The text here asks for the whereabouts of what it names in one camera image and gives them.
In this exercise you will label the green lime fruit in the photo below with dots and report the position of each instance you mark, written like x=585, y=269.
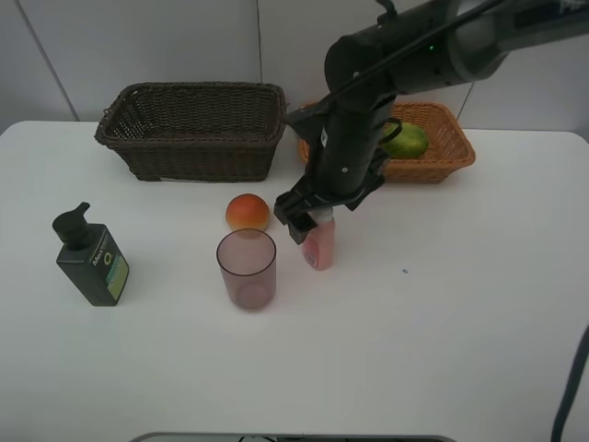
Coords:
x=411, y=143

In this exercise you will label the orange-red bun toy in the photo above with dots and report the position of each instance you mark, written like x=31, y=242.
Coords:
x=247, y=211

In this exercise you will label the pink dish soap bottle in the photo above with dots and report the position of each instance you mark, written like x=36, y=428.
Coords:
x=319, y=245

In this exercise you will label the orange wicker basket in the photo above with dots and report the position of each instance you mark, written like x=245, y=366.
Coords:
x=448, y=151

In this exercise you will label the dark green pump bottle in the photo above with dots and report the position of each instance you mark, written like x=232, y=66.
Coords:
x=91, y=258

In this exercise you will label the translucent purple plastic cup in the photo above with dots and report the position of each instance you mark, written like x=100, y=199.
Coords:
x=247, y=261

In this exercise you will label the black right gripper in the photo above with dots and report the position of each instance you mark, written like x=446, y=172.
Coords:
x=342, y=144

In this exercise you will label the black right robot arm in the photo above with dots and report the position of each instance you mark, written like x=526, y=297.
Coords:
x=437, y=44

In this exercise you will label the dark brown wicker basket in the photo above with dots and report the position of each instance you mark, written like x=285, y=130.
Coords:
x=195, y=131

